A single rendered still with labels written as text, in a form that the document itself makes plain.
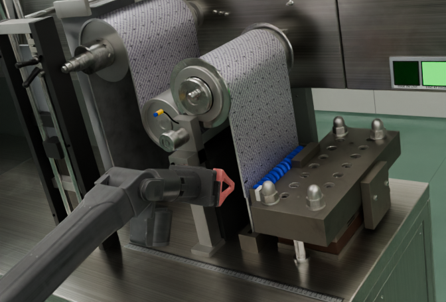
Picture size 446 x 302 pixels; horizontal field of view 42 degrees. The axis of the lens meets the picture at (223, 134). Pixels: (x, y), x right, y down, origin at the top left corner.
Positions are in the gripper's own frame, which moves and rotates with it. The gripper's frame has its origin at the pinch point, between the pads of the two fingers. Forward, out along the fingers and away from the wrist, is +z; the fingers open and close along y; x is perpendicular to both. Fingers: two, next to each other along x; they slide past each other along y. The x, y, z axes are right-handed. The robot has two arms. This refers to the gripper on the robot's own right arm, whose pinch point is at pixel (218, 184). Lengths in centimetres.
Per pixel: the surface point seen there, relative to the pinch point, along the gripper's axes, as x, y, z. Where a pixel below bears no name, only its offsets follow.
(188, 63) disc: 22.9, -6.8, -4.0
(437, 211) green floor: -17, -15, 203
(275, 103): 17.5, 0.3, 17.7
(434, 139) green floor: 20, -40, 275
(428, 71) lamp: 26.4, 28.7, 30.4
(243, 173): 2.2, 0.1, 7.9
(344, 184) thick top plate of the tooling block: 2.0, 17.9, 17.7
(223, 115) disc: 13.4, -1.0, 0.9
